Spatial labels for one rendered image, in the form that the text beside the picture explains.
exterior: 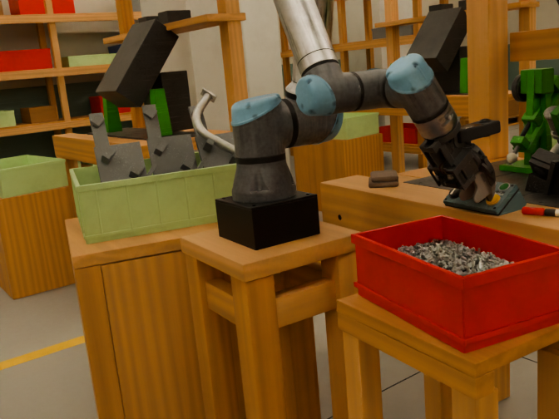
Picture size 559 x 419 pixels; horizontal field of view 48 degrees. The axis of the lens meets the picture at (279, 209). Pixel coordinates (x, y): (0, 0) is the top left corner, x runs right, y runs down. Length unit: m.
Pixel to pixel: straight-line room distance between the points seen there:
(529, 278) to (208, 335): 0.83
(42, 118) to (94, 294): 5.92
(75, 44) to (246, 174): 7.03
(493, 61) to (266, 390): 1.27
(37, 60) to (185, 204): 5.84
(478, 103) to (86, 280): 1.33
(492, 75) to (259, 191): 1.00
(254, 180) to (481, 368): 0.67
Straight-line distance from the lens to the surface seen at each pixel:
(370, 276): 1.16
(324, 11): 1.43
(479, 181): 1.30
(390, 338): 1.10
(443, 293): 0.99
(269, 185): 1.40
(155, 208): 1.88
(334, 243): 1.41
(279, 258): 1.33
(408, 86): 1.15
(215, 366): 1.62
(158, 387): 1.94
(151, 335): 1.87
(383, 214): 1.61
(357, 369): 1.22
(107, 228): 1.87
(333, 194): 1.77
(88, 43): 8.41
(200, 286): 1.54
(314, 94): 1.14
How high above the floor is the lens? 1.24
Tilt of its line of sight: 13 degrees down
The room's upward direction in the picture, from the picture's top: 5 degrees counter-clockwise
